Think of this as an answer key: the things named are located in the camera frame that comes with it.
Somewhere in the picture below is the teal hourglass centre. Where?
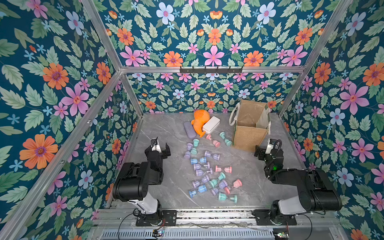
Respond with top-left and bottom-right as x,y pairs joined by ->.
208,172 -> 226,188

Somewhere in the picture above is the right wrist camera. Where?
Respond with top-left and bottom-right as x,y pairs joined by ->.
266,139 -> 282,154

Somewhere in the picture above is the black wall hook rail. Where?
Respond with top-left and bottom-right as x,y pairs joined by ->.
179,66 -> 243,74

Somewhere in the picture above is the teal hourglass upper left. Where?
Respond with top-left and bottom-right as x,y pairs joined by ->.
191,139 -> 200,155

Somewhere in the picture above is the pink hourglass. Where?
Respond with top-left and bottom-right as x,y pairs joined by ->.
215,165 -> 233,174
224,179 -> 243,195
206,134 -> 221,148

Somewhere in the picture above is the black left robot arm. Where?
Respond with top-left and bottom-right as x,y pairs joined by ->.
112,139 -> 171,215

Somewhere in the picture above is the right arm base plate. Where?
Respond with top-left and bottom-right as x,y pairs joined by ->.
252,210 -> 297,226

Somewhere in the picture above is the teal hourglass near bag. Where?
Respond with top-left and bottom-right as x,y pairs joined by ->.
219,132 -> 233,146

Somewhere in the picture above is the blue hourglass centre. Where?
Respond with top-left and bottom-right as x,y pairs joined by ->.
190,157 -> 207,165

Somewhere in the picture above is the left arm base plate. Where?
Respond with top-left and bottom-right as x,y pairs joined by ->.
136,210 -> 178,227

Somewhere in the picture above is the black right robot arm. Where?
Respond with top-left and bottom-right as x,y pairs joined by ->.
254,145 -> 342,223

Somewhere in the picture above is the orange plush toy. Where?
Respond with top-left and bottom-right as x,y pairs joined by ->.
191,110 -> 211,138

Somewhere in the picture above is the blue hourglass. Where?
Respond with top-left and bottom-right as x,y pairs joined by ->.
190,157 -> 207,165
189,185 -> 207,198

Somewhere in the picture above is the purple hourglass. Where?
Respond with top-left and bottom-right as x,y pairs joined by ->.
204,151 -> 221,161
192,175 -> 211,189
184,143 -> 193,160

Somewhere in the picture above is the teal hourglass front pair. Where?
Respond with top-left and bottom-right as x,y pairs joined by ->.
218,193 -> 238,204

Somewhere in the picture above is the jute canvas tote bag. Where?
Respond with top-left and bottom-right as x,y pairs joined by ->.
229,100 -> 272,152

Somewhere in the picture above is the white rectangular box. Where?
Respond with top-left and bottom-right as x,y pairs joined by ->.
203,116 -> 221,135

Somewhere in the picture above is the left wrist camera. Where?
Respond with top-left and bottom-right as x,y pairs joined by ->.
150,138 -> 162,153

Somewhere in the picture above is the blue hourglass front left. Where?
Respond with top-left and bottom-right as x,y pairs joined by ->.
189,185 -> 207,198

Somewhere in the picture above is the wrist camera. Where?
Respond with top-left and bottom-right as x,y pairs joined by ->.
150,138 -> 162,153
266,139 -> 282,154

